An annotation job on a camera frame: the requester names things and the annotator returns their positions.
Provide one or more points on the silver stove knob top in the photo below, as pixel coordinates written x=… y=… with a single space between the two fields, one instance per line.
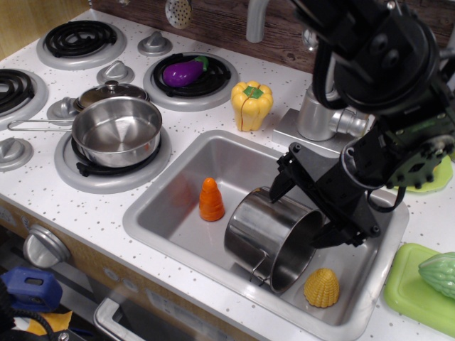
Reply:
x=154 y=45

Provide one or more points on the silver stove knob middle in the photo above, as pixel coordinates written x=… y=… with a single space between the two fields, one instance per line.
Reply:
x=117 y=71

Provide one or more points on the black burner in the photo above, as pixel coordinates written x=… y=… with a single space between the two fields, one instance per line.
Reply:
x=81 y=45
x=210 y=90
x=23 y=95

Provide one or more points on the silver stove knob front left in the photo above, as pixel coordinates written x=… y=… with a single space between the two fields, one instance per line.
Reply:
x=15 y=153

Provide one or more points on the front burner under saucepan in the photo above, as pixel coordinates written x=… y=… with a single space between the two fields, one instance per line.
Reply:
x=66 y=161

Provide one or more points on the silver sink basin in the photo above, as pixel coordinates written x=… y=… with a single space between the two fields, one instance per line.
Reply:
x=166 y=218

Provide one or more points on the far left black burner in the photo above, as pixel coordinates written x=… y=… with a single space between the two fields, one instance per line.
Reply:
x=23 y=95

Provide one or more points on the green square plate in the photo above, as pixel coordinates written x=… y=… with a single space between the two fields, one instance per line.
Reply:
x=407 y=293

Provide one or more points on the steel pot lid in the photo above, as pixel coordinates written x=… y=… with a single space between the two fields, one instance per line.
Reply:
x=108 y=90

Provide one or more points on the silver faucet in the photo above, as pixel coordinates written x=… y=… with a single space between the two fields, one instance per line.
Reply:
x=322 y=130

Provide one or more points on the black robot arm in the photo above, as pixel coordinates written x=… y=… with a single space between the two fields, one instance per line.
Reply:
x=379 y=61

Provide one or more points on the silver oven dial knob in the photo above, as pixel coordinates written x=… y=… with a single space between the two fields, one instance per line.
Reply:
x=43 y=249

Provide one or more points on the hanging metal ladle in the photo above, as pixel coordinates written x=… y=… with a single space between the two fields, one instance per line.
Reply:
x=309 y=39

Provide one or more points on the yellow toy bell pepper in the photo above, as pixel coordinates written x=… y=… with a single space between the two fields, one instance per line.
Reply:
x=251 y=102

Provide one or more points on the light green plate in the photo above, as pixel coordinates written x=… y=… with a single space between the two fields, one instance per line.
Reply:
x=443 y=173

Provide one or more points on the hanging slotted spoon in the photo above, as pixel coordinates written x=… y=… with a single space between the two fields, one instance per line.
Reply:
x=179 y=13

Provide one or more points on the blue clamp tool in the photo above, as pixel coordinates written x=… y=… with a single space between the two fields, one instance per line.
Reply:
x=32 y=289

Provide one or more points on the back right black burner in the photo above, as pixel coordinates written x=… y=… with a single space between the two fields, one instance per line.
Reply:
x=210 y=90

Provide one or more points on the orange toy carrot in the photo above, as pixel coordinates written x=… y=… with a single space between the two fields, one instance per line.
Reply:
x=211 y=206

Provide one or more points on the back left black burner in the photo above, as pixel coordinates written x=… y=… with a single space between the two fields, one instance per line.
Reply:
x=81 y=45

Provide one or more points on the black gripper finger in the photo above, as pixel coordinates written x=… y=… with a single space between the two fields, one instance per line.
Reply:
x=333 y=234
x=281 y=185

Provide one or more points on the steel saucepan with handle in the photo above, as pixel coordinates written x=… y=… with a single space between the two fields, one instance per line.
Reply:
x=114 y=132

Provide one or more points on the purple toy eggplant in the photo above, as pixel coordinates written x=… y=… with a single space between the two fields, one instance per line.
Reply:
x=185 y=73

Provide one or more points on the silver oven door handle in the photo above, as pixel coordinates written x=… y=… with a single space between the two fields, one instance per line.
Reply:
x=110 y=319

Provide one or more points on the yellow toy corn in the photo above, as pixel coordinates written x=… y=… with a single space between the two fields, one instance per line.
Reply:
x=321 y=288

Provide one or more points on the green toy bitter gourd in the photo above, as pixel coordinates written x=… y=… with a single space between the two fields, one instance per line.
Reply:
x=438 y=272

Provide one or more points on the yellow cloth piece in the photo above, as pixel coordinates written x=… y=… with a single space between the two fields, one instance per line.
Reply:
x=57 y=321

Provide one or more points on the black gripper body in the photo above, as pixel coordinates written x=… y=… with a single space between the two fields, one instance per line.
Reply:
x=338 y=187

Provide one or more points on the silver stove knob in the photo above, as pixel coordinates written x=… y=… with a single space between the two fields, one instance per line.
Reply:
x=63 y=109
x=154 y=45
x=15 y=153
x=117 y=71

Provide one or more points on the steel pot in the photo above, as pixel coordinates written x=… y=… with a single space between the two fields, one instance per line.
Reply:
x=271 y=241

